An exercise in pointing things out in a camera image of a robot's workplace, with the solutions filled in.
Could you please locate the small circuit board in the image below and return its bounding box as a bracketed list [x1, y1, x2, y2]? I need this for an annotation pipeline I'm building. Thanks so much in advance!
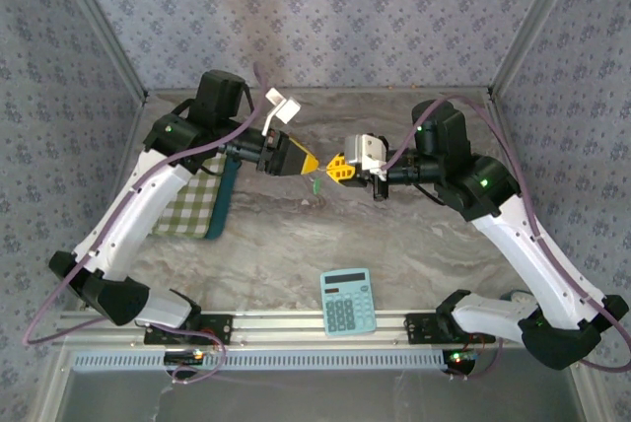
[443, 350, 481, 376]
[164, 348, 206, 367]

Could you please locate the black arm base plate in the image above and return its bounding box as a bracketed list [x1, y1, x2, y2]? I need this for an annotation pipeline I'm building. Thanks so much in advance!
[404, 312, 446, 345]
[143, 313, 235, 345]

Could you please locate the aluminium mounting rail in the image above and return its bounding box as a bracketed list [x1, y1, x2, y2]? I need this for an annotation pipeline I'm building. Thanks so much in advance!
[55, 310, 525, 350]

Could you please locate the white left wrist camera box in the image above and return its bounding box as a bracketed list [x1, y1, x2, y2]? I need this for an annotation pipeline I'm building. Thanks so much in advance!
[263, 87, 303, 137]

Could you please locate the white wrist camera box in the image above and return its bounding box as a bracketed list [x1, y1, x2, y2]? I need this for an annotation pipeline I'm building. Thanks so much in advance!
[342, 132, 389, 178]
[263, 87, 303, 137]

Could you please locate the light blue calculator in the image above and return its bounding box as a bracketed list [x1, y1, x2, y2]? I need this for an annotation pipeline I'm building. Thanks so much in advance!
[319, 267, 378, 340]

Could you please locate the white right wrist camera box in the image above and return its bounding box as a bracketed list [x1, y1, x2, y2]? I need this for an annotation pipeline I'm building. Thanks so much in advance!
[342, 132, 389, 178]

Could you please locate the slotted grey cable duct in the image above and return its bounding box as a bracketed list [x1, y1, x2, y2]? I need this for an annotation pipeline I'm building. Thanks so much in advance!
[72, 347, 448, 372]

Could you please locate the green white checkered cloth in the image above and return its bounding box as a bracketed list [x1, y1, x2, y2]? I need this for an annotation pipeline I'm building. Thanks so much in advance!
[149, 155, 229, 240]

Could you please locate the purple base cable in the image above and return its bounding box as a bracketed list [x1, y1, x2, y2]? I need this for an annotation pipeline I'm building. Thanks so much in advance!
[170, 335, 230, 387]
[446, 330, 505, 382]

